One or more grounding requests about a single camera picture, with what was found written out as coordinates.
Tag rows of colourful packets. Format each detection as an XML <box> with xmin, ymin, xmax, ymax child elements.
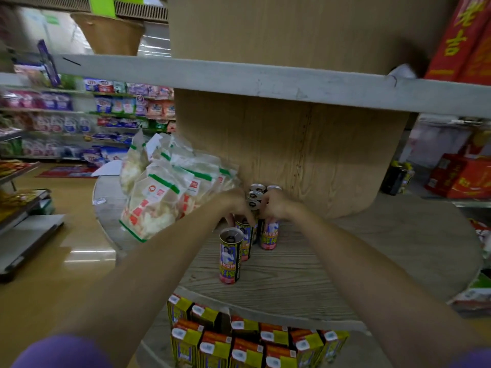
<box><xmin>0</xmin><ymin>63</ymin><xmax>177</xmax><ymax>167</ymax></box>

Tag purple shirt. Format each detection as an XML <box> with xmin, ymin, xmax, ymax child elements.
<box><xmin>11</xmin><ymin>335</ymin><xmax>491</xmax><ymax>368</ymax></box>

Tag red yellow-print carton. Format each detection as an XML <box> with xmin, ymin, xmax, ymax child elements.
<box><xmin>425</xmin><ymin>153</ymin><xmax>491</xmax><ymax>200</ymax></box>

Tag bag of white snacks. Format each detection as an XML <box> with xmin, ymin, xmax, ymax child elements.
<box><xmin>119</xmin><ymin>163</ymin><xmax>189</xmax><ymax>242</ymax></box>
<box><xmin>120</xmin><ymin>130</ymin><xmax>148</xmax><ymax>194</ymax></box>
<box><xmin>180</xmin><ymin>164</ymin><xmax>215</xmax><ymax>217</ymax></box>
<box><xmin>145</xmin><ymin>133</ymin><xmax>185</xmax><ymax>162</ymax></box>
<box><xmin>218</xmin><ymin>164</ymin><xmax>240</xmax><ymax>192</ymax></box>

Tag large red gift carton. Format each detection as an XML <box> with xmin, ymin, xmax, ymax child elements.
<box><xmin>423</xmin><ymin>0</ymin><xmax>491</xmax><ymax>85</ymax></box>

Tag dark blue sign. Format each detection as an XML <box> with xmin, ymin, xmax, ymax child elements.
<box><xmin>37</xmin><ymin>39</ymin><xmax>61</xmax><ymax>87</ymax></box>

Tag person's right hand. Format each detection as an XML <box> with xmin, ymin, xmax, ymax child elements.
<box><xmin>259</xmin><ymin>189</ymin><xmax>304</xmax><ymax>223</ymax></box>

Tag black can by column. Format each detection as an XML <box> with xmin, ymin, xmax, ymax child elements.
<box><xmin>381</xmin><ymin>161</ymin><xmax>407</xmax><ymax>196</ymax></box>

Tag white crumpled paper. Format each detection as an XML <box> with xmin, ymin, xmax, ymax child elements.
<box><xmin>387</xmin><ymin>64</ymin><xmax>417</xmax><ymax>79</ymax></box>

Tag red cartoon face carton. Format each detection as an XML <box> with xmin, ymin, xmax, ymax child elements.
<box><xmin>472</xmin><ymin>220</ymin><xmax>491</xmax><ymax>257</ymax></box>

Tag person's left forearm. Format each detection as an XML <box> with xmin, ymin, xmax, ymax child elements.
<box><xmin>53</xmin><ymin>199</ymin><xmax>231</xmax><ymax>368</ymax></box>

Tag small green-top box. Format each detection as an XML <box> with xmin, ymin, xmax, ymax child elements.
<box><xmin>449</xmin><ymin>271</ymin><xmax>491</xmax><ymax>315</ymax></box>

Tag red floor mat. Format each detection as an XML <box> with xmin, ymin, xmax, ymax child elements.
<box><xmin>36</xmin><ymin>166</ymin><xmax>97</xmax><ymax>179</ymax></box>

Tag yellow green bottle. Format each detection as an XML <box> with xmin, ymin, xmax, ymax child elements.
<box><xmin>400</xmin><ymin>163</ymin><xmax>416</xmax><ymax>194</ymax></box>

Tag round wooden shelf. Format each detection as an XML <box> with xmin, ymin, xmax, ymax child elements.
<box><xmin>53</xmin><ymin>0</ymin><xmax>491</xmax><ymax>368</ymax></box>

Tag group of tall blue-yellow cans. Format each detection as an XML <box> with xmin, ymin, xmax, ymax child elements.
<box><xmin>219</xmin><ymin>182</ymin><xmax>283</xmax><ymax>285</ymax></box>

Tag white paper sheet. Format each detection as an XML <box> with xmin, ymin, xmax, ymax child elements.
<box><xmin>92</xmin><ymin>160</ymin><xmax>123</xmax><ymax>177</ymax></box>

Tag pile of yellow snack packets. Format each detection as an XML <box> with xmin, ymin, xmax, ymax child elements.
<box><xmin>0</xmin><ymin>160</ymin><xmax>41</xmax><ymax>223</ymax></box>

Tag yellow red tall pack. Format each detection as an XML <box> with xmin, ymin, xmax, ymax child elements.
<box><xmin>458</xmin><ymin>130</ymin><xmax>491</xmax><ymax>156</ymax></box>

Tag grey ventilation grille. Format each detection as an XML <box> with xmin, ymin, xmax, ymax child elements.
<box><xmin>0</xmin><ymin>0</ymin><xmax>169</xmax><ymax>22</ymax></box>

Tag person's left hand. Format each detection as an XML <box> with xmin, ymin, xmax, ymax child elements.
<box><xmin>218</xmin><ymin>189</ymin><xmax>257</xmax><ymax>227</ymax></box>

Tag green hanging sign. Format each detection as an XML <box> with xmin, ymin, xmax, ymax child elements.
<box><xmin>87</xmin><ymin>0</ymin><xmax>145</xmax><ymax>18</ymax></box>

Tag white plastic bag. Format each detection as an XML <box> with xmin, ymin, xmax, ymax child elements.
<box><xmin>15</xmin><ymin>7</ymin><xmax>95</xmax><ymax>56</ymax></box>

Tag person's right forearm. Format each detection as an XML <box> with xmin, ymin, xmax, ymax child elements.
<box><xmin>291</xmin><ymin>204</ymin><xmax>491</xmax><ymax>368</ymax></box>

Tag row of yellow orange cartons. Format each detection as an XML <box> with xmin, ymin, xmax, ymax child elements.
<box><xmin>167</xmin><ymin>294</ymin><xmax>350</xmax><ymax>368</ymax></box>

